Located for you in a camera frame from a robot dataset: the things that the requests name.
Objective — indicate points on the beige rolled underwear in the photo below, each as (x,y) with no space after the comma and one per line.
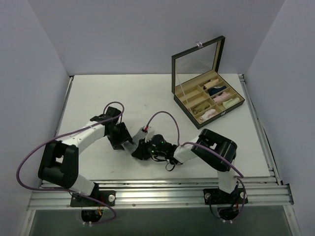
(210,83)

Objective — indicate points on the light pink rolled underwear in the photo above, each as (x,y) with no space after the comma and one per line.
(207,115)

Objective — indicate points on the tan rolled underwear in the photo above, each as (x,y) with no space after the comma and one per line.
(201,107)

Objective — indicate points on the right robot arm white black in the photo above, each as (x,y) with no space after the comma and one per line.
(214,149)

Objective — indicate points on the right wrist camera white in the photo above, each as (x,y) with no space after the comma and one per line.
(149,134)

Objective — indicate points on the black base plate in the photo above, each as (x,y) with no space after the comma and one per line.
(214,196)
(108,197)

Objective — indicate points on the grey striped underwear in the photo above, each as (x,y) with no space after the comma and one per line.
(140,135)

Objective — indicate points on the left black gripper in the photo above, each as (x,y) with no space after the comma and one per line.
(122,137)

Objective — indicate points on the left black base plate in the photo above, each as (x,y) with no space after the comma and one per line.
(108,197)

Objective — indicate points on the black compartment storage box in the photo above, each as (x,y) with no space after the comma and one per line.
(194,67)

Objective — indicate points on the aluminium mounting rail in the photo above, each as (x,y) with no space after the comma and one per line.
(169,193)

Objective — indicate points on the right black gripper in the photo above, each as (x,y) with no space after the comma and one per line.
(141,150)

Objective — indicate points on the navy rolled underwear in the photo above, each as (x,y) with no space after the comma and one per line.
(212,91)

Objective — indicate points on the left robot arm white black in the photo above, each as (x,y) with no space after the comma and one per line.
(60,161)

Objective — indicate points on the pale green rolled underwear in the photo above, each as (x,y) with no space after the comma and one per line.
(231,102)

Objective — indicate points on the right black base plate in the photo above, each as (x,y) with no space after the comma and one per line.
(214,196)

